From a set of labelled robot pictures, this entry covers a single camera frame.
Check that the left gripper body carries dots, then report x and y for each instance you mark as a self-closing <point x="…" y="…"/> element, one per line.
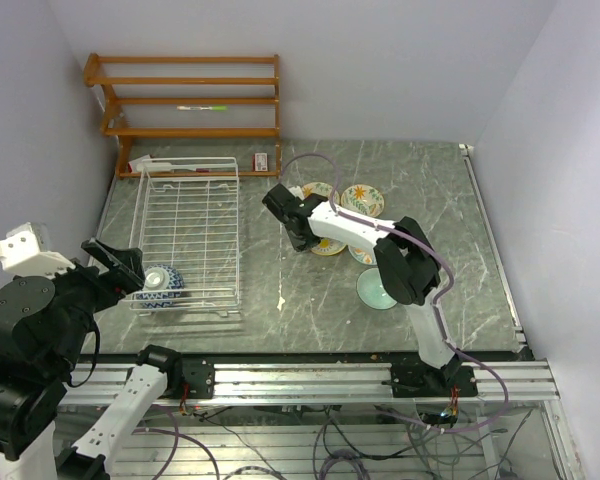
<point x="84" y="290"/>

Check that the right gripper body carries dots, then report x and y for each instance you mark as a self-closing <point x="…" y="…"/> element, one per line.
<point x="302" y="241"/>

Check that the yellow star floral bowl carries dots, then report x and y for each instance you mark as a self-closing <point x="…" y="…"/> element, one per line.
<point x="320" y="188"/>

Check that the red blue zigzag bowl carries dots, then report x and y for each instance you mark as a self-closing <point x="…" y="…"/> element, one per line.
<point x="163" y="284"/>

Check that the yellow sun pattern bowl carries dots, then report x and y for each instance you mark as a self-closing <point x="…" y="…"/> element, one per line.
<point x="328" y="247"/>

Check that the white wire dish rack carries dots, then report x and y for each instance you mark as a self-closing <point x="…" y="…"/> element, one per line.
<point x="190" y="221"/>

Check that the pale green celadon bowl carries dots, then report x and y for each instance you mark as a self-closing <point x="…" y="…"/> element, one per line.
<point x="371" y="291"/>

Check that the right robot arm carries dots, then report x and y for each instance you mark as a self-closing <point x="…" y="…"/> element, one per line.
<point x="409" y="270"/>

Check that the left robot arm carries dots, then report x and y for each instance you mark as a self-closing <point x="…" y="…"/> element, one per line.
<point x="46" y="312"/>

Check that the wooden shelf rack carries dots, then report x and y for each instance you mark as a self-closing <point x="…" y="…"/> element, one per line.
<point x="141" y="94"/>

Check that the small red white box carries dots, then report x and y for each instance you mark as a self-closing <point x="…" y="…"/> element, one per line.
<point x="260" y="162"/>

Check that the orange blue floral bowl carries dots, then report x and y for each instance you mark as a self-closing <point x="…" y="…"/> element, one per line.
<point x="361" y="256"/>

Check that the white red spatula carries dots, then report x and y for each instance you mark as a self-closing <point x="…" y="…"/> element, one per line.
<point x="171" y="165"/>

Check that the green white pen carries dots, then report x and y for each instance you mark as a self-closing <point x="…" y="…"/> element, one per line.
<point x="200" y="108"/>

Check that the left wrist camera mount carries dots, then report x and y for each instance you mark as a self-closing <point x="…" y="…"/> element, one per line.
<point x="26" y="251"/>

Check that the aluminium rail frame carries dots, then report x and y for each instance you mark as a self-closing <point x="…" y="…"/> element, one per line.
<point x="353" y="416"/>

